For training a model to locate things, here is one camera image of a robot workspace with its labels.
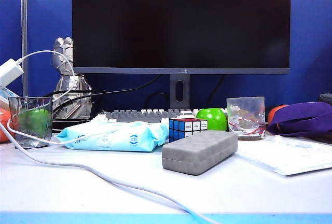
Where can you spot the grey felt glasses case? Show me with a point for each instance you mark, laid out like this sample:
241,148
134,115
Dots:
197,154

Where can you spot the light blue wipes pack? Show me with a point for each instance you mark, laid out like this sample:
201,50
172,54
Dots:
111,138

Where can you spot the dark clear faceted cup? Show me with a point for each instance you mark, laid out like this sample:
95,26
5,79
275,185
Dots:
15,104

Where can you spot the grey monitor stand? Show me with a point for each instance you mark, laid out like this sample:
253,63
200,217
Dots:
173,99

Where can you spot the rubiks cube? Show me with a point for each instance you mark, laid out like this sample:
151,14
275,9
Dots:
179,128

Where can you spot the grey and white keyboard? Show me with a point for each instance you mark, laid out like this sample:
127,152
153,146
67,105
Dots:
135,116

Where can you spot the green apple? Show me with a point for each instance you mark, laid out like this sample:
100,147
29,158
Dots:
36,120
212,119

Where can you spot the black computer monitor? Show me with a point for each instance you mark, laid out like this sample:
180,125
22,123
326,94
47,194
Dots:
181,21

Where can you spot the clear printed glass cup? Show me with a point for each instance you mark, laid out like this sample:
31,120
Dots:
246,112

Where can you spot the orange fruit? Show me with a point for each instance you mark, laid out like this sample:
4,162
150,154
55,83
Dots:
3,125
273,112

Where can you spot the silver fist figurine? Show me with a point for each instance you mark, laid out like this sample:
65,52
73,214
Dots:
63,53

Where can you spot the purple cloth bag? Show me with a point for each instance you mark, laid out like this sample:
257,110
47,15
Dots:
298,120

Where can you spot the white power adapter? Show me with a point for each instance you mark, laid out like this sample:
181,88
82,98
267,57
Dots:
10,72

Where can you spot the dark grey pouch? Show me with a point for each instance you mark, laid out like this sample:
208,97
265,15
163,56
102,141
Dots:
326,98

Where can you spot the light blue patterned box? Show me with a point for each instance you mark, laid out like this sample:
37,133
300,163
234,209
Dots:
4,94

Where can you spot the grey partition post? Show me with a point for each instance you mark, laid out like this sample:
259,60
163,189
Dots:
25,27

